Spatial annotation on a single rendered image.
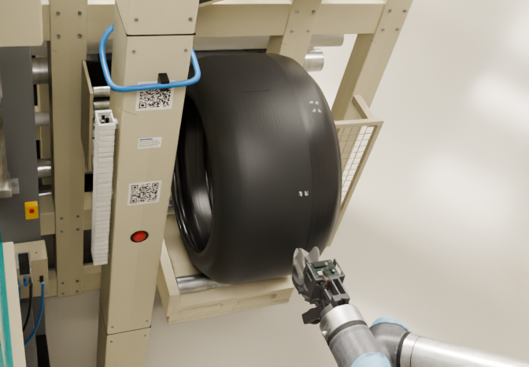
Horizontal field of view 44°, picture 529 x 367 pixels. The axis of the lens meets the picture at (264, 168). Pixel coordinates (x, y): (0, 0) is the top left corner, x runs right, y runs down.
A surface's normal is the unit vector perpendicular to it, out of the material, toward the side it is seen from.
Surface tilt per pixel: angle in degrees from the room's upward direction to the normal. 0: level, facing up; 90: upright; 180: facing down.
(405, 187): 0
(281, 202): 59
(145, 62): 90
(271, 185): 51
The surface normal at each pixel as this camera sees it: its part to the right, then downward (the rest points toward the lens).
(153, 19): 0.32, 0.71
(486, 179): 0.20, -0.70
